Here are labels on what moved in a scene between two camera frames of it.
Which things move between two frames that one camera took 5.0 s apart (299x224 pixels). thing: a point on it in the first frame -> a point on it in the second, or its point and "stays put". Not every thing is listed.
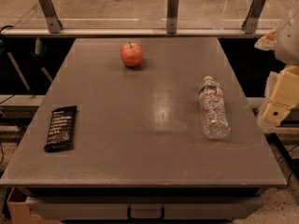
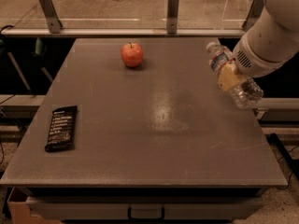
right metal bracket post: x=253 y=14 stays put
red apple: x=132 y=54 stays put
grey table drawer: x=143 y=208 stays put
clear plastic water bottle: x=216 y=120 -> x=245 y=96
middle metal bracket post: x=172 y=11 stays put
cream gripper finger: x=281 y=94 -> x=229 y=77
